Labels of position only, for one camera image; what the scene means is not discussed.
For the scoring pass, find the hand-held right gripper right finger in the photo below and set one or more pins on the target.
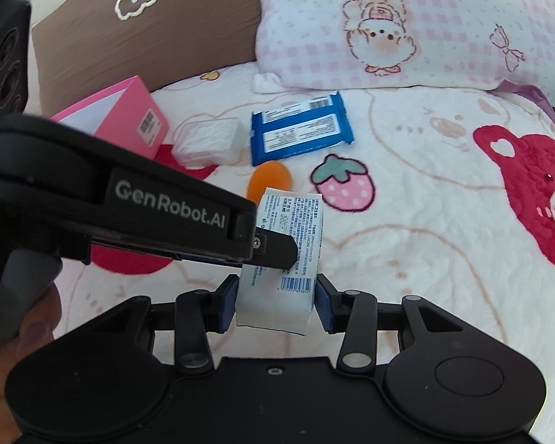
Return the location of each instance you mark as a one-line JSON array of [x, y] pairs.
[[323, 303]]

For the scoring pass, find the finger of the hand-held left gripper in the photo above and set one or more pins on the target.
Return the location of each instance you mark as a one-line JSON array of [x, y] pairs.
[[275, 249]]

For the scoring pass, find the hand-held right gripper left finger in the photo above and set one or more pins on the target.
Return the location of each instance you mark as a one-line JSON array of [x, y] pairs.
[[229, 303]]

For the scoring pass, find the orange egg sponge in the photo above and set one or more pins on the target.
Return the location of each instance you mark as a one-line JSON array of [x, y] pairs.
[[270, 178]]

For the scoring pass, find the pink cardboard box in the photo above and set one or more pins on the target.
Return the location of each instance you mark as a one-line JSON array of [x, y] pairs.
[[120, 115]]

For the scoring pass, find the blue wet wipes packet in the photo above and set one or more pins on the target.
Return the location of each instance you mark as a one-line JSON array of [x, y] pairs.
[[300, 129]]

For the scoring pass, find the clear floss pick box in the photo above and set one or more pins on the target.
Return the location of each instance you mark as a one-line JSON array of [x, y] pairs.
[[208, 141]]

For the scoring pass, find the person's left hand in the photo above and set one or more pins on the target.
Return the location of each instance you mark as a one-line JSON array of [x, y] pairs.
[[32, 333]]

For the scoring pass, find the brown pillow with cloud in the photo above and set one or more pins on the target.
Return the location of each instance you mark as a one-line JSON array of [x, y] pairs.
[[143, 46]]

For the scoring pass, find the pink checked pillow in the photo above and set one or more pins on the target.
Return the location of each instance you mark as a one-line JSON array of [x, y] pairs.
[[421, 23]]

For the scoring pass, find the purple cloth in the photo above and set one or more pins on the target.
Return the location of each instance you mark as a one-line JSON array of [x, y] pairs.
[[532, 95]]

